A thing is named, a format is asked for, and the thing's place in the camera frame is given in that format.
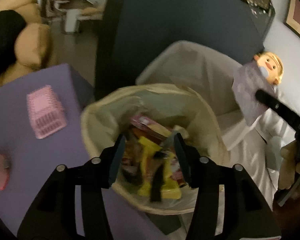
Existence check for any white pillow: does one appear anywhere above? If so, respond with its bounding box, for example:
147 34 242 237
136 41 300 200

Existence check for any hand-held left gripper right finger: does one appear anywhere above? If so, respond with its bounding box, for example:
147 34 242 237
173 132 282 240

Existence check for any yellow beanbag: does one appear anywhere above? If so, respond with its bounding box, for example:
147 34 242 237
0 22 53 93

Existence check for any dining table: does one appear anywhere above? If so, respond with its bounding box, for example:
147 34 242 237
46 0 103 34

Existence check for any pale lilac cloth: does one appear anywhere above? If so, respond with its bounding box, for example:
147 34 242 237
232 64 280 128

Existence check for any yellow wrapper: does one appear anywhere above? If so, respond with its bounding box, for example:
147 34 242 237
137 136 182 199

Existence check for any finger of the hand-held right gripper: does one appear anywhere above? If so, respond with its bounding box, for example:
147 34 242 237
255 90 288 117

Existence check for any dark blue cabinet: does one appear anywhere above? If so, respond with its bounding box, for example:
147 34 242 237
95 0 275 100

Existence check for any plush doll with mask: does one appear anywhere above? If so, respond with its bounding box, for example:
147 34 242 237
254 51 283 86

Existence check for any black jacket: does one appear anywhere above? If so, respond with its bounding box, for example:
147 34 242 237
0 9 27 85

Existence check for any pink plastic basket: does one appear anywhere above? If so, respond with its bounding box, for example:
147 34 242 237
26 85 67 140

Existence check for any bin with yellowish bag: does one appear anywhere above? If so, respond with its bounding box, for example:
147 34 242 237
80 84 230 235

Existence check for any long pink box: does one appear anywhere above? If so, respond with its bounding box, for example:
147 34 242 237
130 114 174 140

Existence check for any person's right hand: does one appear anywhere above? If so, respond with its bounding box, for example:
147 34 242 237
277 140 300 199

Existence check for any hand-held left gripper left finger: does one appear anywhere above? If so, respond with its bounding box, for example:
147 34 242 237
17 134 127 240

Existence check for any person's right forearm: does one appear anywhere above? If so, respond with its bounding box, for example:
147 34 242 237
272 195 300 240

